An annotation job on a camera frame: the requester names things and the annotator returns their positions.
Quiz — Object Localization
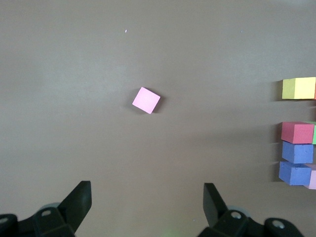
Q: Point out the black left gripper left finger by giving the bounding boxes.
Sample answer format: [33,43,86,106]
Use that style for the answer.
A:
[0,181,92,237]

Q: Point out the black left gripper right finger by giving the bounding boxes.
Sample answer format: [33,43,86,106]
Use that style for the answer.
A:
[203,183,304,237]

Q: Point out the purple foam cube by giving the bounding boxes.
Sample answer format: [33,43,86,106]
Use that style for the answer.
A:
[281,141,314,164]
[278,161,312,186]

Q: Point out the pink foam cube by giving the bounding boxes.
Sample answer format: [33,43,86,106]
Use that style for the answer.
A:
[131,86,161,115]
[304,163,316,190]

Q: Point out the red foam cube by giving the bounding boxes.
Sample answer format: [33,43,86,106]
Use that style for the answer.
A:
[280,121,316,145]

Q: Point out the yellow foam cube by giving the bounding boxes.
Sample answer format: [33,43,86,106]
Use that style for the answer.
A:
[281,77,316,100]

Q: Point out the brown table cover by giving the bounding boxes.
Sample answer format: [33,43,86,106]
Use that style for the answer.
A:
[0,0,316,237]

